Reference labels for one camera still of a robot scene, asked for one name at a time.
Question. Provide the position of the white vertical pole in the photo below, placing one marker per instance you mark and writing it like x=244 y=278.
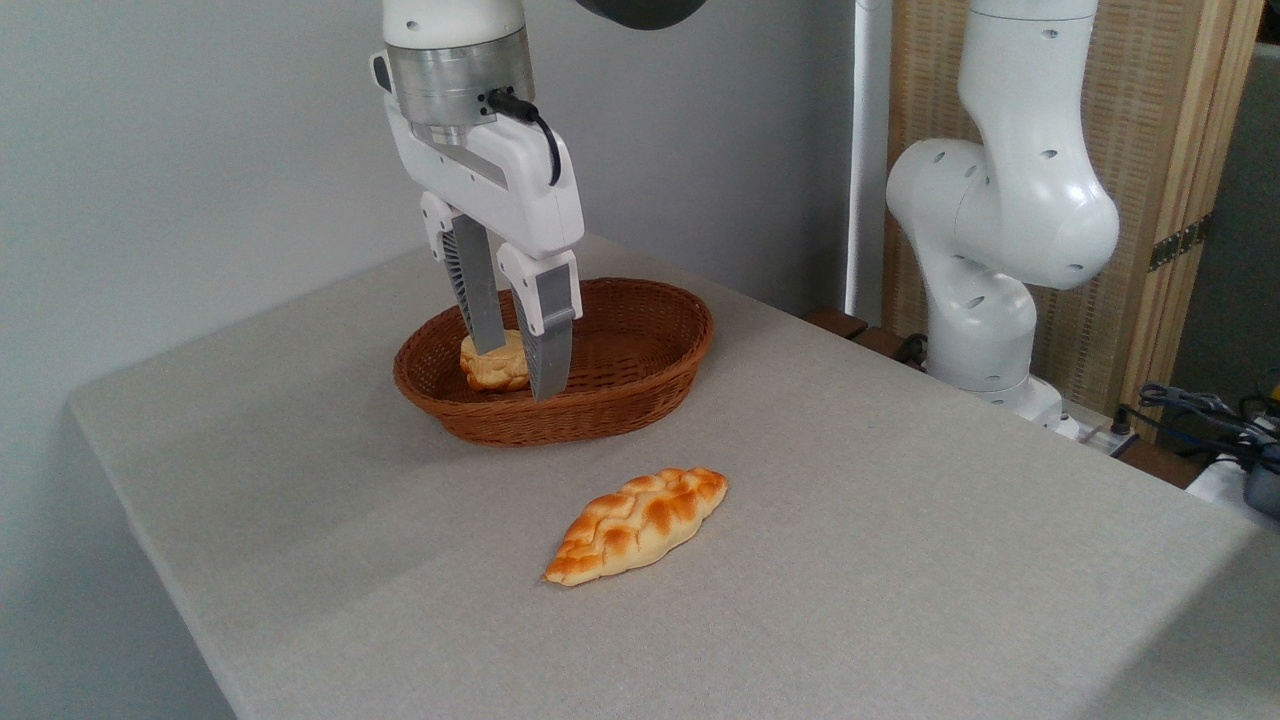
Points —
x=868 y=150

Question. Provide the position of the long braided bread loaf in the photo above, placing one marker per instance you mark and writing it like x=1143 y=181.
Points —
x=640 y=522

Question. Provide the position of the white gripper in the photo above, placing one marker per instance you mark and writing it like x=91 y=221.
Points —
x=520 y=190

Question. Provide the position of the dark grey device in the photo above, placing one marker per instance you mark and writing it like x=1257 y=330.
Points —
x=1265 y=492

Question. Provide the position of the dark brown wooden block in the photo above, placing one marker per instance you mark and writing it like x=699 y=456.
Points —
x=880 y=342
x=836 y=322

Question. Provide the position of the brass screen hinge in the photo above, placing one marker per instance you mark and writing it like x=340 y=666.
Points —
x=1180 y=242

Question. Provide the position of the woven wooden folding screen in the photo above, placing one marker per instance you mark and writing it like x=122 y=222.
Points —
x=1150 y=100

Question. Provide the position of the small round bread roll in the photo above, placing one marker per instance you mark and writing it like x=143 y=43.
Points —
x=492 y=372

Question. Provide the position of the brown oval wicker basket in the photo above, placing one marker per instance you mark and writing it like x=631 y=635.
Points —
x=630 y=370

